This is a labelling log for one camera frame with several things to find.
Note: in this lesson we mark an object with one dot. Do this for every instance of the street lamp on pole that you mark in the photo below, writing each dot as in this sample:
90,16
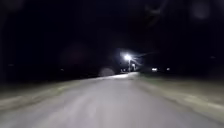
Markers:
128,57

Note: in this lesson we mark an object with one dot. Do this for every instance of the grey asphalt road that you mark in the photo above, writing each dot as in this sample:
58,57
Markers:
110,103

